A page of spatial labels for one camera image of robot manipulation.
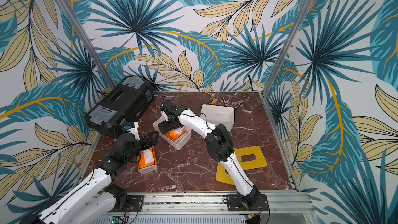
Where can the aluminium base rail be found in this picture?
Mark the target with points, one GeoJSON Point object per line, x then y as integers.
{"type": "Point", "coordinates": [213, 202]}

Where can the black plastic toolbox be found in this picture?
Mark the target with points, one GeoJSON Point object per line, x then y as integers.
{"type": "Point", "coordinates": [126, 103]}

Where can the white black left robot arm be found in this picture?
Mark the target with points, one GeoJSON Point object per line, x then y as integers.
{"type": "Point", "coordinates": [96, 194]}

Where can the left aluminium corner post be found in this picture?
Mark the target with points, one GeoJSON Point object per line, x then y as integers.
{"type": "Point", "coordinates": [84, 38]}

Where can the white plastic tissue box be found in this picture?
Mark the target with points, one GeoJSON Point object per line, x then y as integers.
{"type": "Point", "coordinates": [183, 141]}

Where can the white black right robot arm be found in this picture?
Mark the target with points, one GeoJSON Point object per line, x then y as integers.
{"type": "Point", "coordinates": [219, 146]}

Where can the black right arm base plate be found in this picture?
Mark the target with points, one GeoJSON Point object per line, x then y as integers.
{"type": "Point", "coordinates": [238, 203]}

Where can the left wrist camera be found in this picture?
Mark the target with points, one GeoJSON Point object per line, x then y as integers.
{"type": "Point", "coordinates": [132, 128]}

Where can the right aluminium corner post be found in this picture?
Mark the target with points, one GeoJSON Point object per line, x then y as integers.
{"type": "Point", "coordinates": [293, 31]}

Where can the aluminium corner post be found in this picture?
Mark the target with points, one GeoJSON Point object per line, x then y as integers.
{"type": "Point", "coordinates": [293, 31]}
{"type": "Point", "coordinates": [84, 38]}

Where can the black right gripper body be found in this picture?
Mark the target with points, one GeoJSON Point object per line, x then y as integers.
{"type": "Point", "coordinates": [169, 124]}

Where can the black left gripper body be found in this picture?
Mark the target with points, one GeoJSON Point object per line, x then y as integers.
{"type": "Point", "coordinates": [143, 144]}

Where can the yellow wooden box lid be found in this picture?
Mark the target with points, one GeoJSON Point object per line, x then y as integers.
{"type": "Point", "coordinates": [223, 176]}

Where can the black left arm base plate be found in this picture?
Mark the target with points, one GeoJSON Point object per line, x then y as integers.
{"type": "Point", "coordinates": [132, 203]}

